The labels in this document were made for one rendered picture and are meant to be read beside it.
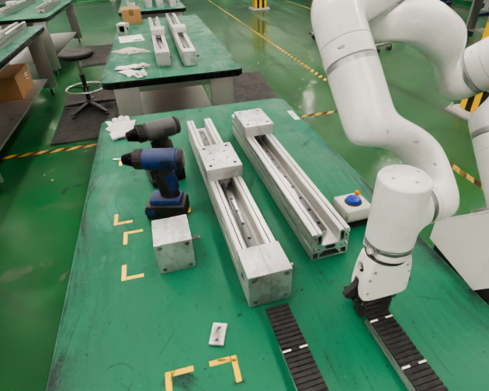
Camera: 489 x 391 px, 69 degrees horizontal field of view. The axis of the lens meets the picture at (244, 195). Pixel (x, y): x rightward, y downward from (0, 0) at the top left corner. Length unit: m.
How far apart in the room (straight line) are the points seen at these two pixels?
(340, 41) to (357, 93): 0.09
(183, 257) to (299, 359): 0.37
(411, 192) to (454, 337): 0.39
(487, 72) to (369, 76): 0.47
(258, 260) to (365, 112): 0.38
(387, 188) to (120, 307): 0.62
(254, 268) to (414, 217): 0.34
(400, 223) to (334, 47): 0.31
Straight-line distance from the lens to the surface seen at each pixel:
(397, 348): 0.78
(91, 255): 1.04
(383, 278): 0.72
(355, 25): 0.66
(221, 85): 2.58
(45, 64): 5.10
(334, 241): 0.92
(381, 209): 0.61
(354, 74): 0.63
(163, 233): 0.89
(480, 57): 1.06
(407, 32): 0.90
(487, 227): 0.90
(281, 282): 0.80
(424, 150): 0.67
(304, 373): 0.71
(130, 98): 2.57
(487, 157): 1.01
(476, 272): 0.96
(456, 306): 0.93
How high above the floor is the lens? 1.44
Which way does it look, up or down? 35 degrees down
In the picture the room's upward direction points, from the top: 3 degrees counter-clockwise
